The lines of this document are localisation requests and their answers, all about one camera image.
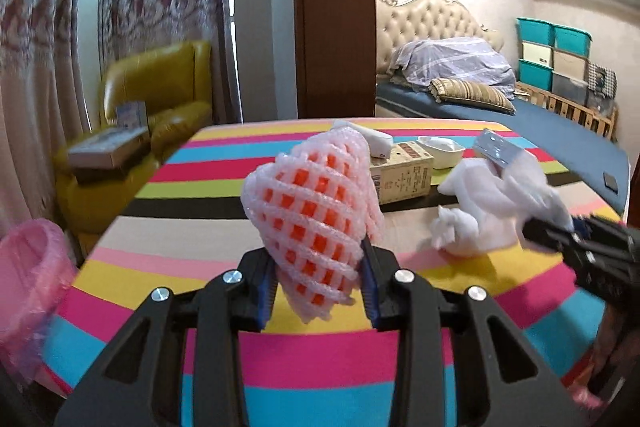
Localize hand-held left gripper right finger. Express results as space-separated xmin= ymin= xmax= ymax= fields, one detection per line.
xmin=361 ymin=237 xmax=586 ymax=427

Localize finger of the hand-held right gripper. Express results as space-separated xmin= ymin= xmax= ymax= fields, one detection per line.
xmin=574 ymin=214 xmax=626 ymax=235
xmin=522 ymin=217 xmax=583 ymax=258

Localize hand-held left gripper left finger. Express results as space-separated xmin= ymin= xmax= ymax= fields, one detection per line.
xmin=52 ymin=249 xmax=278 ymax=427

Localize pink foam net with orange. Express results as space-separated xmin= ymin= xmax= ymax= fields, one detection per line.
xmin=240 ymin=129 xmax=386 ymax=325

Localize beige medicine box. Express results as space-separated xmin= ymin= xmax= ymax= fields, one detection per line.
xmin=369 ymin=141 xmax=435 ymax=205

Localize white paper cup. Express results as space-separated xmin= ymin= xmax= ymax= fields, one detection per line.
xmin=416 ymin=136 xmax=466 ymax=170

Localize pink lined trash bin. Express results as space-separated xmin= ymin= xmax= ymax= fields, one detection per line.
xmin=0 ymin=218 xmax=76 ymax=383

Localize person's right forearm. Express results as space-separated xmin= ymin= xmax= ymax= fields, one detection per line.
xmin=587 ymin=302 xmax=640 ymax=400

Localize bed with tufted headboard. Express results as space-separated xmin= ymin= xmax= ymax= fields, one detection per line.
xmin=375 ymin=82 xmax=631 ymax=215

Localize silver foil box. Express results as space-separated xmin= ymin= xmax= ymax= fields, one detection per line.
xmin=472 ymin=128 xmax=521 ymax=168

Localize grey clear storage box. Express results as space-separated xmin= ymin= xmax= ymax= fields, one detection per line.
xmin=551 ymin=74 xmax=589 ymax=105

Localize houndstooth bag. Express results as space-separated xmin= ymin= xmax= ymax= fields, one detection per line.
xmin=587 ymin=63 xmax=617 ymax=95

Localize long white foam block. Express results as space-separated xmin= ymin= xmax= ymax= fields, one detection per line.
xmin=332 ymin=119 xmax=393 ymax=160

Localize brown striped pillow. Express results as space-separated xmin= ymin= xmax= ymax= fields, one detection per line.
xmin=429 ymin=78 xmax=516 ymax=115

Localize beige storage box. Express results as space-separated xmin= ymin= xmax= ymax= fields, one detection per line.
xmin=552 ymin=49 xmax=590 ymax=81

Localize cream storage box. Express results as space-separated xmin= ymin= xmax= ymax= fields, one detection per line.
xmin=521 ymin=41 xmax=555 ymax=66

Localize lilac striped duvet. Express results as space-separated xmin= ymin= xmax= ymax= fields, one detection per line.
xmin=389 ymin=37 xmax=517 ymax=100

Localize small upright book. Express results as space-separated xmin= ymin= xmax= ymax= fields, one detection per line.
xmin=116 ymin=102 xmax=148 ymax=128

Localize yellow leather armchair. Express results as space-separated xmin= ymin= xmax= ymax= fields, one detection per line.
xmin=54 ymin=39 xmax=213 ymax=258

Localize cream tufted headboard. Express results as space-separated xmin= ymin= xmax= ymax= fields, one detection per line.
xmin=376 ymin=0 xmax=505 ymax=78

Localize brown wooden door panel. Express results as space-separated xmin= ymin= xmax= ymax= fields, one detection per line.
xmin=295 ymin=0 xmax=376 ymax=120

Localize beige embroidered curtain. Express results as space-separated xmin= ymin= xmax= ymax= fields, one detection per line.
xmin=97 ymin=0 xmax=241 ymax=128
xmin=0 ymin=0 xmax=116 ymax=248

